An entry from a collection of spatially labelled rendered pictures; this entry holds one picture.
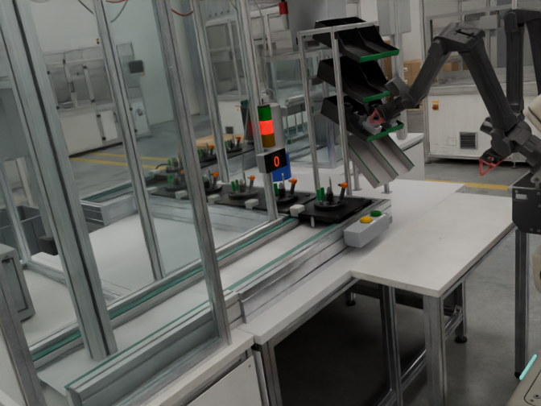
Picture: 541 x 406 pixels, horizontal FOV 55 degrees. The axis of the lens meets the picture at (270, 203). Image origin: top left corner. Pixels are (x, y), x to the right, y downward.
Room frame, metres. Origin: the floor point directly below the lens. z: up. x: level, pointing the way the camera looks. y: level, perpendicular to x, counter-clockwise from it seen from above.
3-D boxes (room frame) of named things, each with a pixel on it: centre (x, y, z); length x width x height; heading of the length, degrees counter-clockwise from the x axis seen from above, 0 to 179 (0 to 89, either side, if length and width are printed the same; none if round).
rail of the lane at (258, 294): (1.69, -0.16, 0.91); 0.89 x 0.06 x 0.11; 137
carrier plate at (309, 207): (1.99, -0.24, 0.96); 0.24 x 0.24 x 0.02; 47
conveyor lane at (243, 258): (1.79, -0.02, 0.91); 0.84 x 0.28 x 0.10; 137
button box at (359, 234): (1.79, -0.34, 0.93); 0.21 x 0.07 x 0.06; 137
